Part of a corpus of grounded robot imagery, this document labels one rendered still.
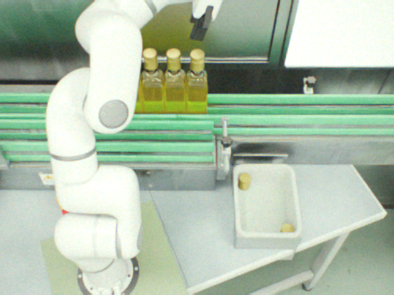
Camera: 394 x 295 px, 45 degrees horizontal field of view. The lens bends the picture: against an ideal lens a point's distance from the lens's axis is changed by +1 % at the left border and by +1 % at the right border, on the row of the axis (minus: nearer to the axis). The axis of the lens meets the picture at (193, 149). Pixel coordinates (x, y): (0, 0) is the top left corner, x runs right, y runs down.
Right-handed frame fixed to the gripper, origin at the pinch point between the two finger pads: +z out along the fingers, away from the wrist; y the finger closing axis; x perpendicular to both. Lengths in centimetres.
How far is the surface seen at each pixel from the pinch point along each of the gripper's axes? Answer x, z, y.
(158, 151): -1.9, 33.0, 13.4
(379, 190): 101, 79, -15
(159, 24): -7.0, 13.0, -12.9
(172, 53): -3.6, 10.2, -0.2
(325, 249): 65, 69, 19
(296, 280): 64, 92, 23
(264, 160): 32, 40, 6
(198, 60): 2.6, 9.1, 1.6
